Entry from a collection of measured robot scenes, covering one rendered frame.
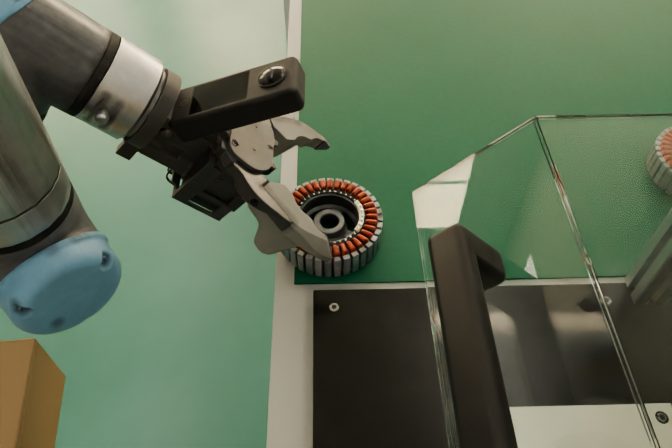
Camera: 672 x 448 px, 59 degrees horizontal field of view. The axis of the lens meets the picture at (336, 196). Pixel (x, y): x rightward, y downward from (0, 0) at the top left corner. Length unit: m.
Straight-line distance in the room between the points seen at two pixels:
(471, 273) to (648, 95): 0.69
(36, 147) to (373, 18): 0.68
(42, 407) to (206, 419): 0.83
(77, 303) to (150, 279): 1.15
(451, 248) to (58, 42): 0.33
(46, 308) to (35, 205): 0.07
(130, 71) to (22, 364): 0.25
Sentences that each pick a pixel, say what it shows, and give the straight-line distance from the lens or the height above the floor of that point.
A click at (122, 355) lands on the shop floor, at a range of 1.49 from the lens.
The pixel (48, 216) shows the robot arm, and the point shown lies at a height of 0.99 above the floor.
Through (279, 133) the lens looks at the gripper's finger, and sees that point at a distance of 0.57.
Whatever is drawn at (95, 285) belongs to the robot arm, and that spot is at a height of 0.93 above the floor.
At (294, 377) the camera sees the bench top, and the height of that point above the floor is 0.75.
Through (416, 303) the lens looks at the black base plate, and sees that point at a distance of 0.58.
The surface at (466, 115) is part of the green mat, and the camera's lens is 0.80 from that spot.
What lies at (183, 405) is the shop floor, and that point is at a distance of 1.40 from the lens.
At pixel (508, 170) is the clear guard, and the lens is 0.30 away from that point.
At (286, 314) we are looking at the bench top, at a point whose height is 0.75.
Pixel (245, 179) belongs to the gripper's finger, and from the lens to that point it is 0.50.
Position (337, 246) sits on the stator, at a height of 0.79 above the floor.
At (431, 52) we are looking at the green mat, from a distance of 0.90.
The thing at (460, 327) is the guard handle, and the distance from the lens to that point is 0.23.
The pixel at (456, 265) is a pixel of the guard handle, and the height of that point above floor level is 1.06.
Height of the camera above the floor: 1.26
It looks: 49 degrees down
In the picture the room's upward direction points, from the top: straight up
